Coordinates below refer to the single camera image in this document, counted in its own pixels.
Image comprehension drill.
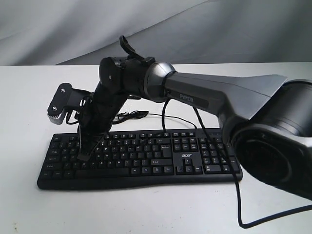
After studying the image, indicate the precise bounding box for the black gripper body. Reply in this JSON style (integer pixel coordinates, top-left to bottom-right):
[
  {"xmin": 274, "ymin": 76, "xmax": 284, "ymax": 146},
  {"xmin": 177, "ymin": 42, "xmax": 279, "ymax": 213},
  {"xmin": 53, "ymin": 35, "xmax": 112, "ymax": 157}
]
[{"xmin": 79, "ymin": 94, "xmax": 127, "ymax": 139}]

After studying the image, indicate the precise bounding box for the black Acer keyboard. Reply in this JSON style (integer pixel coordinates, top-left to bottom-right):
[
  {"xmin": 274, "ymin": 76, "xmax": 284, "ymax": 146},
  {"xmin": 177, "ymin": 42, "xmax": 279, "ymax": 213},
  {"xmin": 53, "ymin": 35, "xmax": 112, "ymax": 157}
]
[{"xmin": 37, "ymin": 128, "xmax": 243, "ymax": 191}]

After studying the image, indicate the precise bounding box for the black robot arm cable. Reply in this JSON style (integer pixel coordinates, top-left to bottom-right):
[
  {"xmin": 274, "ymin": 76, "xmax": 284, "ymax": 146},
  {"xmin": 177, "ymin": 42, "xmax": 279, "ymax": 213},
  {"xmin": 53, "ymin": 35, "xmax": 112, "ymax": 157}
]
[{"xmin": 161, "ymin": 98, "xmax": 312, "ymax": 224}]

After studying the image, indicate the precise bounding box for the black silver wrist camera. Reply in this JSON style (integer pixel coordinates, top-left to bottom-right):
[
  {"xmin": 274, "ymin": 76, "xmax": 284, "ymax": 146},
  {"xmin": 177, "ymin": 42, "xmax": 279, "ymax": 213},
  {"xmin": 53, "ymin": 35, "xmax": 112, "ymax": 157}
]
[{"xmin": 47, "ymin": 83, "xmax": 92, "ymax": 125}]

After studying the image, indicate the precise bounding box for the grey backdrop cloth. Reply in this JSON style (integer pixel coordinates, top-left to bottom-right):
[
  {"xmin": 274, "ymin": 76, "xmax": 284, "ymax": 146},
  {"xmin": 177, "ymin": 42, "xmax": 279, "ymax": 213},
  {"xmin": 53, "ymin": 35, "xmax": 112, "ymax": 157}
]
[{"xmin": 0, "ymin": 0, "xmax": 312, "ymax": 65}]

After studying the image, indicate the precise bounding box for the black USB keyboard cable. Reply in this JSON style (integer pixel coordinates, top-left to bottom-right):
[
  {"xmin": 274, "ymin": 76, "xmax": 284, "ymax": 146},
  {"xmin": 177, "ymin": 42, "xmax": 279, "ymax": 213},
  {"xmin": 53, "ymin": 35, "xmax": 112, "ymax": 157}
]
[{"xmin": 111, "ymin": 110, "xmax": 198, "ymax": 130}]

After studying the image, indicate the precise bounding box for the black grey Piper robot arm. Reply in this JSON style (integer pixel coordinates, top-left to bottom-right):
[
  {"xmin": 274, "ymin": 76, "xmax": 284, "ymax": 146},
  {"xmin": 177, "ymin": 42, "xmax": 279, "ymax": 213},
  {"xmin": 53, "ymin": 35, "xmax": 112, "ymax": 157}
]
[{"xmin": 79, "ymin": 36, "xmax": 312, "ymax": 199}]

